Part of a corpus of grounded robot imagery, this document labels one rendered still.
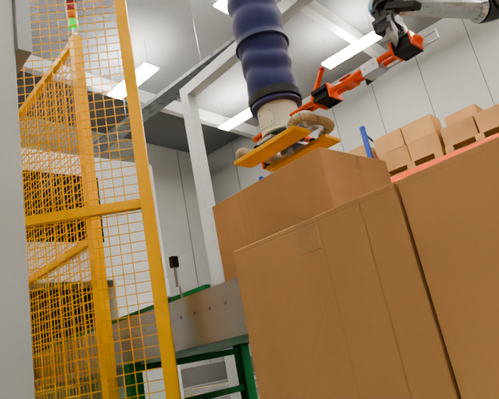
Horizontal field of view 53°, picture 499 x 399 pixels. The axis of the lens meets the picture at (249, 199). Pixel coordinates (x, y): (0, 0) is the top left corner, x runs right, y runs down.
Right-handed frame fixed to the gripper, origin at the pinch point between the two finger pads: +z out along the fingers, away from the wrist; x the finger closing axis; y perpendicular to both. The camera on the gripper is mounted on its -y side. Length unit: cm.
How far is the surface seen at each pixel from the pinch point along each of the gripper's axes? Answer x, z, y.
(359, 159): -0.6, 29.2, 28.7
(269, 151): 11, 14, 60
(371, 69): 3.7, 2.6, 11.9
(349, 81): 3.5, 2.0, 21.7
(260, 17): 9, -45, 51
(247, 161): 13, 14, 71
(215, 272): -156, 6, 307
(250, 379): -31, 100, 142
